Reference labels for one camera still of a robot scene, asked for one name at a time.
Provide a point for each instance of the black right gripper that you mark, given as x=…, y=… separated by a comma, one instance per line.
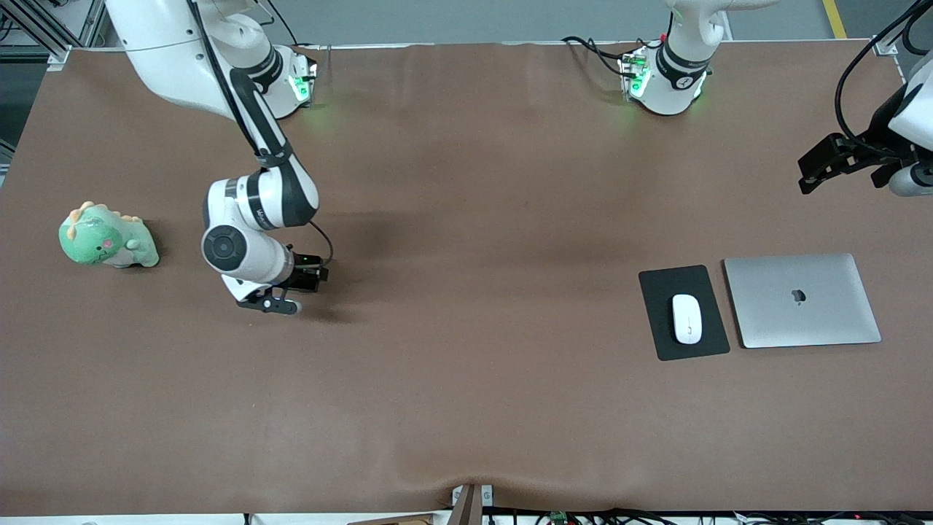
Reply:
x=303, y=278

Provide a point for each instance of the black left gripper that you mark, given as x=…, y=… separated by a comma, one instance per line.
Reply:
x=864, y=146

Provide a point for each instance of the white computer mouse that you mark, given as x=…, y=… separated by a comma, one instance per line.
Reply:
x=687, y=319

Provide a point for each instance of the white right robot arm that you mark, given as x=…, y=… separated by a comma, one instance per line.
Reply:
x=168, y=51

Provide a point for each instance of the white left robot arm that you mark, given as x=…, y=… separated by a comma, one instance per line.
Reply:
x=670, y=80

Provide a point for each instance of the dark grey mouse pad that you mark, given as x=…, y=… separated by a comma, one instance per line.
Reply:
x=660, y=292

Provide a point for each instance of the silver closed laptop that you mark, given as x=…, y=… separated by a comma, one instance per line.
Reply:
x=802, y=300

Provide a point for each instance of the green dinosaur plush toy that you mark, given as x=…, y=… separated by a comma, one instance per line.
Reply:
x=106, y=237

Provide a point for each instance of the brown table cover sheet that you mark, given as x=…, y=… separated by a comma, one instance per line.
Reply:
x=466, y=401

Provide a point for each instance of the small metal corner bracket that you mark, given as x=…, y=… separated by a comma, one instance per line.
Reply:
x=885, y=45

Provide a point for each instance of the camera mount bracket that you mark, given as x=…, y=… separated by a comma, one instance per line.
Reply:
x=470, y=507

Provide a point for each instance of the aluminium frame profile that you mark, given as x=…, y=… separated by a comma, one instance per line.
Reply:
x=44, y=29

